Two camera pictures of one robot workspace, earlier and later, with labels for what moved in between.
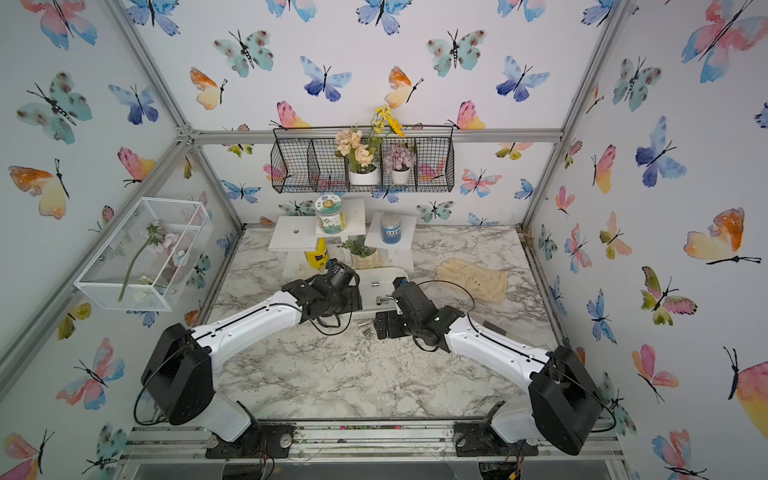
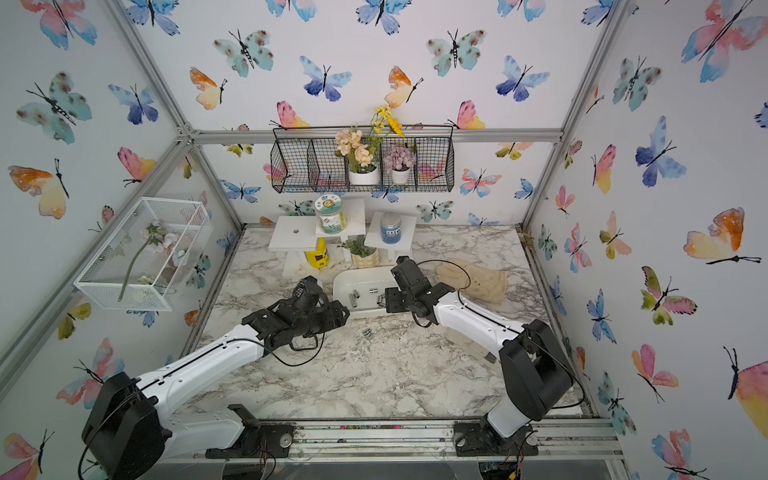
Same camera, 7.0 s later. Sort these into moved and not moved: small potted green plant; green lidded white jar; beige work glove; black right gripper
Moved: black right gripper
Not moved: beige work glove; small potted green plant; green lidded white jar
